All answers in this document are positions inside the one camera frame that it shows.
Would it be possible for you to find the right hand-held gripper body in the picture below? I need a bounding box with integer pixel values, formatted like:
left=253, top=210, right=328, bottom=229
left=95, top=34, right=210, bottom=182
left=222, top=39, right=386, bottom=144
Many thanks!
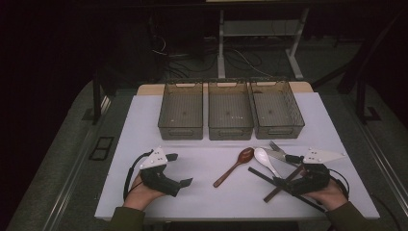
left=288, top=146, right=346, bottom=196

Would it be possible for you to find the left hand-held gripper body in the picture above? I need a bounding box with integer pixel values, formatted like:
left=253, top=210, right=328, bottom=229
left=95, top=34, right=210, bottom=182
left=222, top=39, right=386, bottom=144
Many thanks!
left=139, top=146, right=183, bottom=198

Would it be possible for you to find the brown chopstick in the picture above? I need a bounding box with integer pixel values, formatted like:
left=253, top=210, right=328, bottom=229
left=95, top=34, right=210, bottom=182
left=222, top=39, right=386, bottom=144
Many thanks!
left=263, top=164, right=305, bottom=204

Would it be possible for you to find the white ceramic spoon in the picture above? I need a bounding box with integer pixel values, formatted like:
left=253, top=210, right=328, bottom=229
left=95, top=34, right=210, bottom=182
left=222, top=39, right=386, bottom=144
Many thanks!
left=253, top=147, right=283, bottom=179

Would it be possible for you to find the brown wooden spoon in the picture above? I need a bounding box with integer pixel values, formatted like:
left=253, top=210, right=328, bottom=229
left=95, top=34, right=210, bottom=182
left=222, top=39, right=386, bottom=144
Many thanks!
left=213, top=146, right=255, bottom=189

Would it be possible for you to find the clear plastic bin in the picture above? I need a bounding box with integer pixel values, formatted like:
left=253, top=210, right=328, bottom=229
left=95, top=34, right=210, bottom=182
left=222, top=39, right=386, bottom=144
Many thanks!
left=157, top=80, right=205, bottom=141
left=207, top=80, right=255, bottom=141
left=249, top=78, right=306, bottom=141

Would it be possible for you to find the person's left hand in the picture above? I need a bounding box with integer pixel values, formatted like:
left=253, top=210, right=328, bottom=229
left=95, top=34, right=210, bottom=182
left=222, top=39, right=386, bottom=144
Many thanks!
left=123, top=172, right=166, bottom=212

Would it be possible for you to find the metal fork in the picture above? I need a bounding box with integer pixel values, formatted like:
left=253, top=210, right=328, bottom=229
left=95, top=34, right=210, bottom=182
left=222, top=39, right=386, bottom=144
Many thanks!
left=268, top=140, right=287, bottom=156

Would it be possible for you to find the black metal stand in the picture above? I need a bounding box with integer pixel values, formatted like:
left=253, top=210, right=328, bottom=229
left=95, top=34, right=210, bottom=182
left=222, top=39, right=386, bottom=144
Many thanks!
left=90, top=68, right=112, bottom=126
left=336, top=9, right=407, bottom=125

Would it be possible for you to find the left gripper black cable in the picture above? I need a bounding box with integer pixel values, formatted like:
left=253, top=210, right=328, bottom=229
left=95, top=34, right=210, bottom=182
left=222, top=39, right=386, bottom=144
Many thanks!
left=122, top=149, right=155, bottom=202

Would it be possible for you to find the metal floor rail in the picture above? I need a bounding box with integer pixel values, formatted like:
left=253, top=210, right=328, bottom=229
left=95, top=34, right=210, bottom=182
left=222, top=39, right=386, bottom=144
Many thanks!
left=347, top=102, right=408, bottom=210
left=41, top=95, right=114, bottom=231

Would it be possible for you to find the black floor cable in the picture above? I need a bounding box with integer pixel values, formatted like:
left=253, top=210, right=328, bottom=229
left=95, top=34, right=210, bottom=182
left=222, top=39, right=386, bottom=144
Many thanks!
left=369, top=192, right=403, bottom=231

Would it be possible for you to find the tangle of floor cables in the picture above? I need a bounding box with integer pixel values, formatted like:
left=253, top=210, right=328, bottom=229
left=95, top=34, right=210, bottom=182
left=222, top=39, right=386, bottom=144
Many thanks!
left=148, top=35, right=277, bottom=80

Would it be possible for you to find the white metal desk frame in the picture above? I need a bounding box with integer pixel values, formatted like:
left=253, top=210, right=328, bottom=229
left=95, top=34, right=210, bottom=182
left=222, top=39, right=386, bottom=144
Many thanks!
left=217, top=8, right=311, bottom=81

